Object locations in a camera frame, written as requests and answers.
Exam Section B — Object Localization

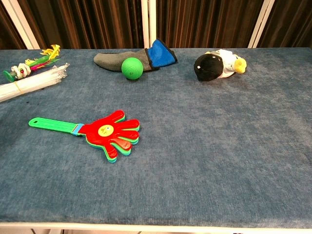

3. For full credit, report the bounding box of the red hand clapper toy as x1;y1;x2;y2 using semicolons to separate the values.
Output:
28;110;140;164

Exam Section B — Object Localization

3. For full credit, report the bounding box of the blue felt table cover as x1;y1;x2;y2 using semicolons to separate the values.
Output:
0;48;312;229

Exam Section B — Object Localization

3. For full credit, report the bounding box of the green rubber ball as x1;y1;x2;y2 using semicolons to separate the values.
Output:
121;57;144;80

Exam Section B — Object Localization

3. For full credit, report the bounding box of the black and white plush toy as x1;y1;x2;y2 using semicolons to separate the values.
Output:
194;49;248;82

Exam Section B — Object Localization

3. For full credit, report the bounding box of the grey and blue sock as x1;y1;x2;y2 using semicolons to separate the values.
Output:
93;38;178;73

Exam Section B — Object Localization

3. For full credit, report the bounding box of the dark brown pleated curtain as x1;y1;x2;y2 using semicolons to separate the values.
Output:
0;0;312;50

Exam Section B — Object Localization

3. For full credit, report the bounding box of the bundle of clear straws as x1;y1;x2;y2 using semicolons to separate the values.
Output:
0;62;70;103

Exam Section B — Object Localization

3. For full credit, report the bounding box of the colourful feather shuttlecock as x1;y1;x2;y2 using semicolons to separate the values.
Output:
2;44;61;83

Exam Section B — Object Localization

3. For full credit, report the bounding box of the white frame post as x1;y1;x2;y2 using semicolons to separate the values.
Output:
248;0;275;49
141;0;156;49
1;0;47;49

